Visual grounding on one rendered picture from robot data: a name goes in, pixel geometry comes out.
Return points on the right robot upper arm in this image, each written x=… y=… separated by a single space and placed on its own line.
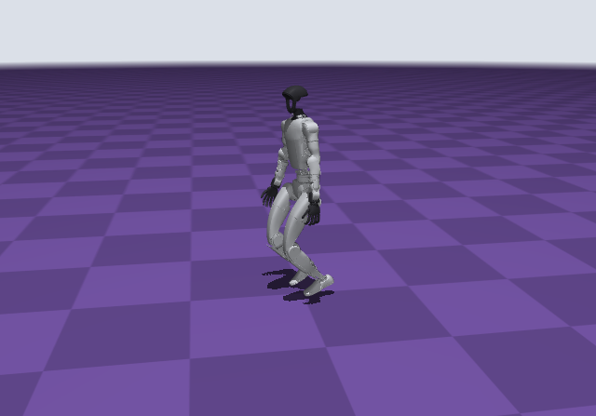
x=283 y=152

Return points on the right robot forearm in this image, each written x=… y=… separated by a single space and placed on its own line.
x=281 y=168

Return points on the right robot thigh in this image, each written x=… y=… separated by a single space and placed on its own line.
x=278 y=212

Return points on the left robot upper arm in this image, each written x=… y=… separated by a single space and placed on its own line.
x=310 y=130

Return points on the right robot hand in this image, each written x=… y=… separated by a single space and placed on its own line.
x=271 y=191

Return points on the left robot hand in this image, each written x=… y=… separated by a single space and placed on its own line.
x=313 y=210

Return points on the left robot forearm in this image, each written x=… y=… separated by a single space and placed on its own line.
x=314 y=172

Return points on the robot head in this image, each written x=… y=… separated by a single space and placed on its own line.
x=294 y=93

